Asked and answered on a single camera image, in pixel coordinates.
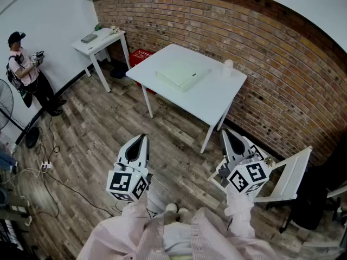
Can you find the person's right forearm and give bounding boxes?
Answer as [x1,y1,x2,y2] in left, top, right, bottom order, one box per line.
[223,184,257,238]

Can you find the white floor cable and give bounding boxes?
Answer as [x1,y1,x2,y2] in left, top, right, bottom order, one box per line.
[1,166,46,185]

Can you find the white square table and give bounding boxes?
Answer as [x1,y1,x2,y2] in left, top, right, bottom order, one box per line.
[125,43,248,154]

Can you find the pale green cloth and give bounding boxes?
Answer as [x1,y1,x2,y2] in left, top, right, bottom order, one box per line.
[155,59,213,94]

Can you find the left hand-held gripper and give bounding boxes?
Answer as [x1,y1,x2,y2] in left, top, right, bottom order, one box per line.
[106,133,154,203]

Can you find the person's white undershirt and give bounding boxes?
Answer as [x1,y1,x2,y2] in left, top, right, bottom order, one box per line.
[162,224,194,256]

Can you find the person's left forearm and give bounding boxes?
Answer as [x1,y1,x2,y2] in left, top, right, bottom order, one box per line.
[119,190,163,224]

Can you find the black standing fan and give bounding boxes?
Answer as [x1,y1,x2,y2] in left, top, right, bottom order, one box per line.
[0,79,41,150]

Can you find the person's beige trousers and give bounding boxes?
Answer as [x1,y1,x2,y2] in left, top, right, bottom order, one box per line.
[162,211,192,226]

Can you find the pale artificial flower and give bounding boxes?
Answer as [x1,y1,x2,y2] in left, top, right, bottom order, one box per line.
[101,24,121,41]

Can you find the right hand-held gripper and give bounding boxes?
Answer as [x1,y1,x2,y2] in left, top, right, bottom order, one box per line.
[216,129,271,195]

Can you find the person's pink striped shirt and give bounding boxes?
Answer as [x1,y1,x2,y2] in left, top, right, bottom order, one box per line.
[76,191,288,260]

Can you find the white side table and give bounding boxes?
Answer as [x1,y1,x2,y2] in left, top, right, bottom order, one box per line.
[70,27,131,94]

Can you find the small white low table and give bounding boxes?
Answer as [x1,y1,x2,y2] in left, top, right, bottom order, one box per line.
[207,158,230,193]

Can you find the white cabinet with openings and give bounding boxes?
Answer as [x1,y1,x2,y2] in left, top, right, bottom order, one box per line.
[254,146,313,203]

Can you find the flat grey box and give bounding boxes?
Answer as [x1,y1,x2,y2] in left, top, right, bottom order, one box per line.
[80,33,98,44]

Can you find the red box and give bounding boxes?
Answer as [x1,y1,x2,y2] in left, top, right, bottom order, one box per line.
[128,48,158,95]

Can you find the dark bag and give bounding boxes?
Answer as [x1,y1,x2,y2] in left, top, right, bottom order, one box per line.
[109,68,128,80]

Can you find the black office chair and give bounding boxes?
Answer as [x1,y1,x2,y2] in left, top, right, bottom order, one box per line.
[267,136,347,234]

